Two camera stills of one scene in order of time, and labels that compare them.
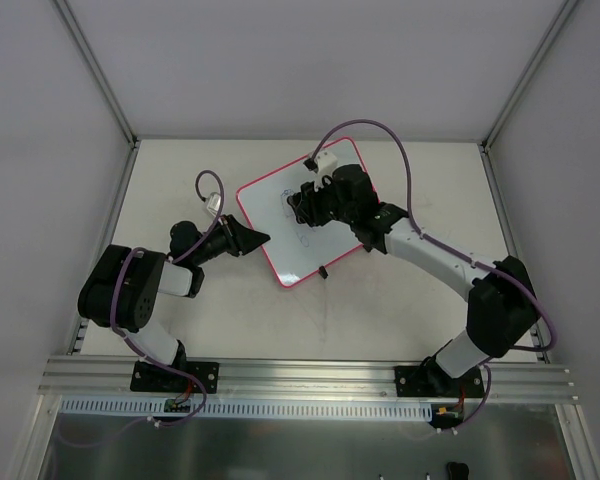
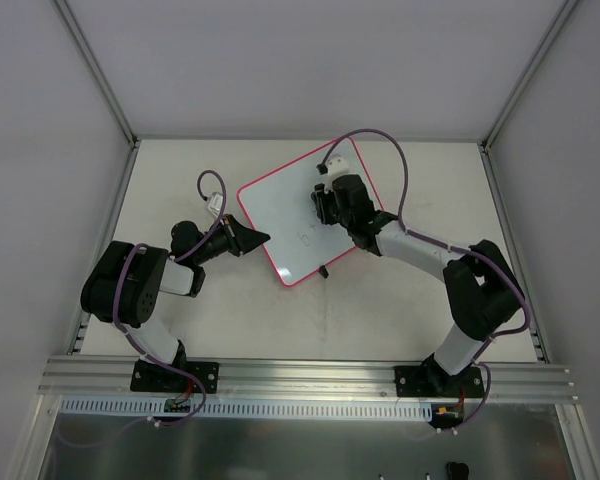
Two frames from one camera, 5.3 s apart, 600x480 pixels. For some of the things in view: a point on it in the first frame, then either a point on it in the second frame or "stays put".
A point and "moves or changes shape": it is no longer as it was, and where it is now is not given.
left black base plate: x=151 y=378 stays put
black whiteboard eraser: x=301 y=206 moves or changes shape
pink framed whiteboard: x=296 y=249 stays put
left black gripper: x=232 y=236 stays put
